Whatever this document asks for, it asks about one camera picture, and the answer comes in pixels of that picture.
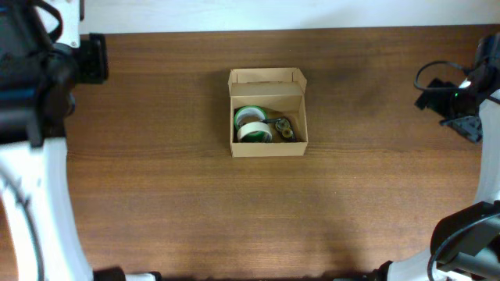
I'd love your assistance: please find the green tape roll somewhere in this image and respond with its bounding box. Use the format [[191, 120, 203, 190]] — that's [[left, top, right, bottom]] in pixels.
[[234, 105, 267, 143]]

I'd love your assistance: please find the cream masking tape roll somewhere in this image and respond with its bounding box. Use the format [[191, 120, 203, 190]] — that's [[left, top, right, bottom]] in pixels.
[[237, 122, 273, 143]]

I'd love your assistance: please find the yellow black utility knife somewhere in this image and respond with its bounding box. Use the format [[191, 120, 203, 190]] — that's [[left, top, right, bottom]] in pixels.
[[275, 118, 297, 142]]

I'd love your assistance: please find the brown cardboard box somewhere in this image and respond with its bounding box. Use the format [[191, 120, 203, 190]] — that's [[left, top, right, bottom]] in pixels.
[[228, 67, 309, 158]]

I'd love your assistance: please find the black clear gel pen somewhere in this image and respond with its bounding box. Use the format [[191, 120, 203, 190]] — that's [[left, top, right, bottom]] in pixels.
[[261, 117, 286, 124]]

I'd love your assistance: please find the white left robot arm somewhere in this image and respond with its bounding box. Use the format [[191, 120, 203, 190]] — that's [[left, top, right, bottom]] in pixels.
[[1, 1, 109, 280]]

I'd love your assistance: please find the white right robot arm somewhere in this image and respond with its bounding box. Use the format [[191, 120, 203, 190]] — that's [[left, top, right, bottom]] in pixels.
[[360, 34, 499, 281]]

